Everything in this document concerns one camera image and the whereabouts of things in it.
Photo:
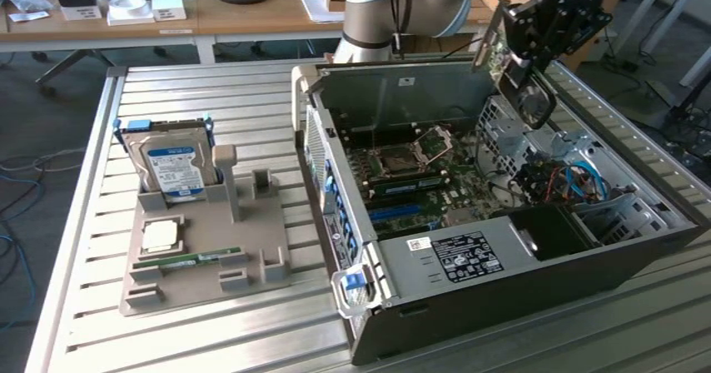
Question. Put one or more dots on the black open PC case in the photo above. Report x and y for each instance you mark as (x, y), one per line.
(501, 306)

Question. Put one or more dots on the silver metal disk bay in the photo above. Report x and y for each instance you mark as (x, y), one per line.
(617, 219)

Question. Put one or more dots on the perforated metal drive cage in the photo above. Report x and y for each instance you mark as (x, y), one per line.
(501, 140)

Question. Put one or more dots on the green RAM stick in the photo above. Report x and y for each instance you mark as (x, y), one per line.
(186, 260)

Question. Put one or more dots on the flat white box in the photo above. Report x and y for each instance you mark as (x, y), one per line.
(131, 20)

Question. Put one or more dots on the grey plastic parts rack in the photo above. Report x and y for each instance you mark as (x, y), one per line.
(206, 240)

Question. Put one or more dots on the plain white box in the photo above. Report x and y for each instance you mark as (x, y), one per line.
(167, 8)

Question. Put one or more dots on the white tape roll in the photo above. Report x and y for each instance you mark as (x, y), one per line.
(129, 3)

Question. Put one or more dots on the white box with black top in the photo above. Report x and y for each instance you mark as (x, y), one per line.
(78, 6)

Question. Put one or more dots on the grey power supply unit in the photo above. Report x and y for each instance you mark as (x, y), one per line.
(401, 265)

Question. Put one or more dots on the white paper stack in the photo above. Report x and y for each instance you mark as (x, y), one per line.
(319, 11)

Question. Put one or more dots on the metal socket cover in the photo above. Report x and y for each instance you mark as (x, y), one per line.
(434, 142)

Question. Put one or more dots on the hard disk in blue caddy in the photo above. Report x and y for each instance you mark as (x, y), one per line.
(167, 169)

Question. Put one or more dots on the CPU socket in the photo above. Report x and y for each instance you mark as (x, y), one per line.
(397, 162)

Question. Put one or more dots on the green motherboard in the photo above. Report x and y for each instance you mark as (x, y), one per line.
(467, 185)

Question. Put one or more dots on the long expansion slot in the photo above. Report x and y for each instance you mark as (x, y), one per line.
(397, 213)

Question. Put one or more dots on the silver CPU chip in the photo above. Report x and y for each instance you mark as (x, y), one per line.
(161, 237)

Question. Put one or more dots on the dark RAM stick with label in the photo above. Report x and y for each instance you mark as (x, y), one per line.
(406, 186)

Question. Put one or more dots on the wooden desk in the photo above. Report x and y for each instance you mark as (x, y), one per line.
(250, 19)

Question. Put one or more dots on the graphics card with black fan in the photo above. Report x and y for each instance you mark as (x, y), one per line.
(535, 98)

